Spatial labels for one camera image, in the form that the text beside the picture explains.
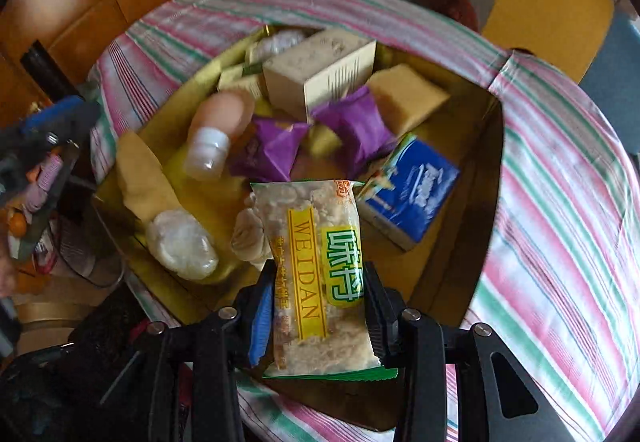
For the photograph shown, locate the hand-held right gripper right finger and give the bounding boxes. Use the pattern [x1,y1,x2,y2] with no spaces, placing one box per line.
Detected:
[361,261,581,442]

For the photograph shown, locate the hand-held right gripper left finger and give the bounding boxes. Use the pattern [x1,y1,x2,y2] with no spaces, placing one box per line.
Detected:
[127,261,278,442]

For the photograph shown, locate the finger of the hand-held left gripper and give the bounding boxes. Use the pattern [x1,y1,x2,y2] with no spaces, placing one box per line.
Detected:
[19,141,82,260]
[21,95,101,146]

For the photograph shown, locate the white knotted rope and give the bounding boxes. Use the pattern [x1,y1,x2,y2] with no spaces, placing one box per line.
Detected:
[230,206,275,269]

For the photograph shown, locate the rice cracker snack packet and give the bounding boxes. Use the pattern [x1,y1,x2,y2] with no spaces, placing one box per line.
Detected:
[249,179,399,381]

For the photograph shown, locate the thin yellow sponge piece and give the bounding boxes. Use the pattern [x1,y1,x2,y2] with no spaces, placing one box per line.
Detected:
[116,131,177,224]

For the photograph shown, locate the white plastic-wrapped ball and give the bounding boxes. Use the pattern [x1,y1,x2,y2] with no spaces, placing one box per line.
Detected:
[146,209,220,281]

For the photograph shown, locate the blue tissue pack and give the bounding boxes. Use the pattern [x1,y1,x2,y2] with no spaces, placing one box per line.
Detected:
[356,133,462,252]

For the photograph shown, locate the pink bottle with white cap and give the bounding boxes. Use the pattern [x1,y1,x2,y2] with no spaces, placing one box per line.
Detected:
[183,90,257,182]

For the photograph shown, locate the purple candy packet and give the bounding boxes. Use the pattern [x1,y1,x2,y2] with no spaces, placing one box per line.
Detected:
[230,117,311,182]
[311,86,399,174]

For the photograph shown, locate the golden gift box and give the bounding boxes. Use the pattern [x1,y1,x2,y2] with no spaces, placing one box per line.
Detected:
[91,22,506,430]

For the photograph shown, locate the thick yellow sponge block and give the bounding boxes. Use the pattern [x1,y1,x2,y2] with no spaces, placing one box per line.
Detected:
[367,64,451,136]

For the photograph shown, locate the cream cardboard box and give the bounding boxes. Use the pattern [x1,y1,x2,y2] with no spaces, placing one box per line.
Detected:
[262,28,377,121]

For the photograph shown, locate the striped bedsheet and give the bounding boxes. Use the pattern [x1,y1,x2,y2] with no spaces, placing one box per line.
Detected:
[87,0,640,442]

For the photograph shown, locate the white wrapped item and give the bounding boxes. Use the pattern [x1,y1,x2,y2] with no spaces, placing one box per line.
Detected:
[261,28,307,57]

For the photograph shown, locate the dark brown round object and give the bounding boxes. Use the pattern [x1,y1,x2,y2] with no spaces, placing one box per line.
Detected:
[415,0,482,34]

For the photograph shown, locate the blue yellow grey armchair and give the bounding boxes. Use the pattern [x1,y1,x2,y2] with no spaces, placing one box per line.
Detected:
[312,0,640,135]

